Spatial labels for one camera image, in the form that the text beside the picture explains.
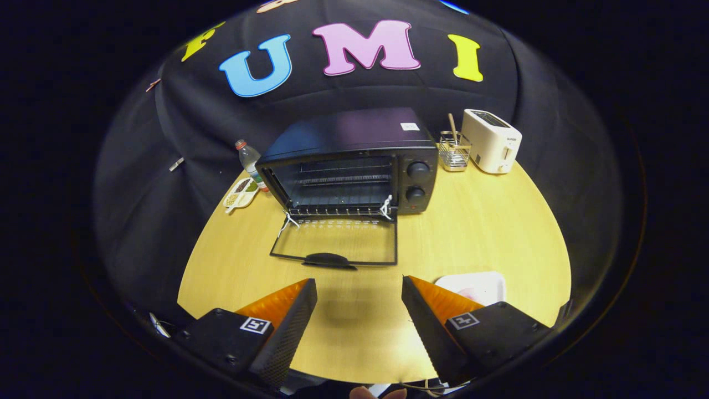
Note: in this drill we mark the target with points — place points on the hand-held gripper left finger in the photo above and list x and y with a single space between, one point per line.
285 338

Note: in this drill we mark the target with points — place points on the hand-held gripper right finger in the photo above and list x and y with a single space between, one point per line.
429 338

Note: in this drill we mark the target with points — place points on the round pink meat slice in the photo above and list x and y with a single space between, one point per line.
472 293

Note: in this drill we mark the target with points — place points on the white square plate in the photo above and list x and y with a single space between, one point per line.
487 282

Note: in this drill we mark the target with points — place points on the black toaster oven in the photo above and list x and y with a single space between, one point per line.
343 130

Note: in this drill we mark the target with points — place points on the white pop-up toaster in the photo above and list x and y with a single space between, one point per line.
490 144

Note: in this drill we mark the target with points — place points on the white divided snack dish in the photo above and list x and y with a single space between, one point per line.
241 194

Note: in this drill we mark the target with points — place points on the clear plastic water bottle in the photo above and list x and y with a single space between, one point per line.
250 160

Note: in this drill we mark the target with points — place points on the white clothespin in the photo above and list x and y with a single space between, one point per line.
176 164

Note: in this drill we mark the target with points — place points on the wooden stick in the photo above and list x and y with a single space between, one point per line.
453 127

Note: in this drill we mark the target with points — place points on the pink clothespin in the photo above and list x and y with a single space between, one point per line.
153 84

